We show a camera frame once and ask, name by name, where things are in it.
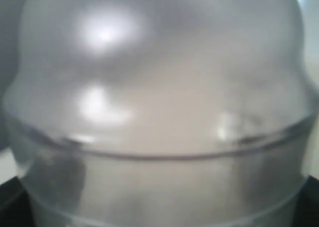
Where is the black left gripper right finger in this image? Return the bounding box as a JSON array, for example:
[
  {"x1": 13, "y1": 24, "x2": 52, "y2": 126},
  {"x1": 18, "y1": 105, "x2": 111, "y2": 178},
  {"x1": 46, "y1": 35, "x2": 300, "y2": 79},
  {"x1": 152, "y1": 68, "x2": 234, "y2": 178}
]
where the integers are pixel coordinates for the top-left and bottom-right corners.
[{"x1": 276, "y1": 174, "x2": 319, "y2": 227}]

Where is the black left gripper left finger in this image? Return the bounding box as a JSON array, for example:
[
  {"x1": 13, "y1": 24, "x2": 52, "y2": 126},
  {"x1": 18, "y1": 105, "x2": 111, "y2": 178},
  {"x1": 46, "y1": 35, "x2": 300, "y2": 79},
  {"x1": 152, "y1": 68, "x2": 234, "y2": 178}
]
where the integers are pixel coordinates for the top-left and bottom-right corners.
[{"x1": 0, "y1": 177, "x2": 35, "y2": 227}]

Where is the clear plastic shaker bottle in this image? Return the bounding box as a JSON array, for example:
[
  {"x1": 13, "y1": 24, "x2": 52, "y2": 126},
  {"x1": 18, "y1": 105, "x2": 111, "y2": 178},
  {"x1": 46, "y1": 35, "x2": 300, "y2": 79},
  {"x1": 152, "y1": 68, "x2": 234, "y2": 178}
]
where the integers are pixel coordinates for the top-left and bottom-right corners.
[{"x1": 3, "y1": 0, "x2": 319, "y2": 227}]

